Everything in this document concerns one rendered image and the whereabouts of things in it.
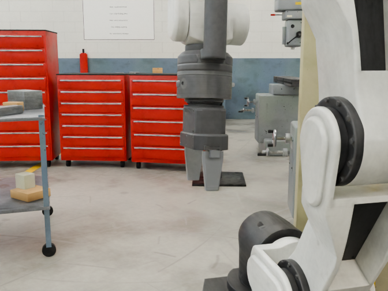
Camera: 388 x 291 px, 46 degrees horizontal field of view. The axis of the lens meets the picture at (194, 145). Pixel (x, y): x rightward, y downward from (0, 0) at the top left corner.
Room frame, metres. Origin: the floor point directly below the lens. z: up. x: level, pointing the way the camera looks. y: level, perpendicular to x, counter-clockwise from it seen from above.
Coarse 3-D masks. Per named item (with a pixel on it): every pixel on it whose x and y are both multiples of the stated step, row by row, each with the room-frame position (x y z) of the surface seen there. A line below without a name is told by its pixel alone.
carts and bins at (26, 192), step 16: (16, 96) 2.97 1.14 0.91; (32, 96) 2.96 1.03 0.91; (0, 112) 2.58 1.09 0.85; (16, 112) 2.70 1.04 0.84; (32, 112) 2.79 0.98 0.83; (16, 176) 2.76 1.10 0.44; (32, 176) 2.77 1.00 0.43; (0, 192) 2.84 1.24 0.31; (16, 192) 2.68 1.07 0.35; (32, 192) 2.66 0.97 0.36; (48, 192) 2.74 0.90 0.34; (0, 208) 2.51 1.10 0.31; (16, 208) 2.51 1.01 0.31; (32, 208) 2.52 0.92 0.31; (48, 208) 2.55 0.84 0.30; (48, 224) 2.55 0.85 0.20; (48, 240) 2.55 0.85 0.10; (48, 256) 2.55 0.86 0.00
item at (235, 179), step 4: (220, 104) 4.33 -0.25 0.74; (200, 172) 4.57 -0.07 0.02; (224, 172) 4.57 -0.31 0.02; (228, 172) 4.57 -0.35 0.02; (232, 172) 4.57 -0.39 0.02; (236, 172) 4.57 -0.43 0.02; (240, 172) 4.57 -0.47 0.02; (200, 176) 4.41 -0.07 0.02; (224, 176) 4.41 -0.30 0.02; (228, 176) 4.41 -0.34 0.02; (232, 176) 4.41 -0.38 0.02; (236, 176) 4.41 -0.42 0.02; (240, 176) 4.41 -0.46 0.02; (196, 180) 4.25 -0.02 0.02; (200, 180) 4.25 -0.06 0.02; (220, 180) 4.25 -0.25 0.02; (224, 180) 4.25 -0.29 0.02; (228, 180) 4.25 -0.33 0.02; (232, 180) 4.25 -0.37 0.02; (236, 180) 4.25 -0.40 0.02; (240, 180) 4.25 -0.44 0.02; (244, 180) 4.25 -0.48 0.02; (192, 184) 4.11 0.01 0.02; (196, 184) 4.11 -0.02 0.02; (200, 184) 4.11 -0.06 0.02; (220, 184) 4.11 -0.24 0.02; (224, 184) 4.11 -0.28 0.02; (228, 184) 4.10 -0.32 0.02; (232, 184) 4.10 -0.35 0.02; (236, 184) 4.10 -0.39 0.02; (240, 184) 4.10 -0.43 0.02; (244, 184) 4.10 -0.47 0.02
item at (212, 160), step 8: (208, 152) 0.67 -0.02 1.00; (216, 152) 0.67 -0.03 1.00; (208, 160) 0.67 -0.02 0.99; (216, 160) 0.68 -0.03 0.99; (208, 168) 0.67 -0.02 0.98; (216, 168) 0.67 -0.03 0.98; (208, 176) 0.67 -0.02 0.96; (216, 176) 0.67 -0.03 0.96; (208, 184) 0.67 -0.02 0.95; (216, 184) 0.67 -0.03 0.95
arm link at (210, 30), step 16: (192, 0) 0.74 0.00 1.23; (208, 0) 0.69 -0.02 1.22; (224, 0) 0.69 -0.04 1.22; (192, 16) 0.72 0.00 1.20; (208, 16) 0.69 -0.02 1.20; (224, 16) 0.69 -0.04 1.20; (240, 16) 0.74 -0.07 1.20; (192, 32) 0.71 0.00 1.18; (208, 32) 0.69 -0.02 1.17; (224, 32) 0.69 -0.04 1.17; (240, 32) 0.74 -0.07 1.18; (192, 48) 0.72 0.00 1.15; (208, 48) 0.68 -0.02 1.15; (224, 48) 0.69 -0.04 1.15; (192, 64) 0.71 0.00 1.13; (208, 64) 0.70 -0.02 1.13; (224, 64) 0.71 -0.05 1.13
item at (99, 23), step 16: (96, 0) 9.28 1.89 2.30; (112, 0) 9.27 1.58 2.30; (128, 0) 9.26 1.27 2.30; (144, 0) 9.25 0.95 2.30; (96, 16) 9.28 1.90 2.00; (112, 16) 9.27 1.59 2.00; (128, 16) 9.26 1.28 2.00; (144, 16) 9.25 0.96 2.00; (96, 32) 9.28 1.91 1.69; (112, 32) 9.27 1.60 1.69; (128, 32) 9.26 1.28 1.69; (144, 32) 9.25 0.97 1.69
